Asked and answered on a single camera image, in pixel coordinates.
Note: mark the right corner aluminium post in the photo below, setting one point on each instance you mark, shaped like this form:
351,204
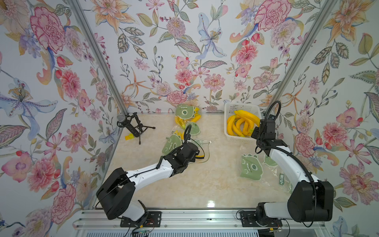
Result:
318,22

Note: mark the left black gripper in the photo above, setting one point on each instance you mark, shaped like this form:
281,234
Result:
194,156

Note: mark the aluminium front rail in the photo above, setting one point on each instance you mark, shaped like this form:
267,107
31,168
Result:
193,222

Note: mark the left corner aluminium post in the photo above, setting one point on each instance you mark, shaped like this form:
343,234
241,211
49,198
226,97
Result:
97,52

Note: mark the black microphone tripod stand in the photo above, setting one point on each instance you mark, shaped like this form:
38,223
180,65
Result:
133,124

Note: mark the corner aluminium post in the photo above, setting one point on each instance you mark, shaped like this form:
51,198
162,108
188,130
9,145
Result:
97,52
318,22

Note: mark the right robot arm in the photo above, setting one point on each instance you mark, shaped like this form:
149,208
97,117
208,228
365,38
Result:
311,199

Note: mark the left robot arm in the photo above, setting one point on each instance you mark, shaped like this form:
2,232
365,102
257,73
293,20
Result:
116,193

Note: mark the white plastic basket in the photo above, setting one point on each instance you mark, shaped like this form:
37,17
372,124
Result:
229,110

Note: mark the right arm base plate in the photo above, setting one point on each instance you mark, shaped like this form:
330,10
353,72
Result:
257,218

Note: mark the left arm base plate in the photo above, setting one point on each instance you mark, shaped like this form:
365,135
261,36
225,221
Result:
137,215

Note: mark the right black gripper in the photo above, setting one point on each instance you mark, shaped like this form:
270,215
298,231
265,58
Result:
254,134

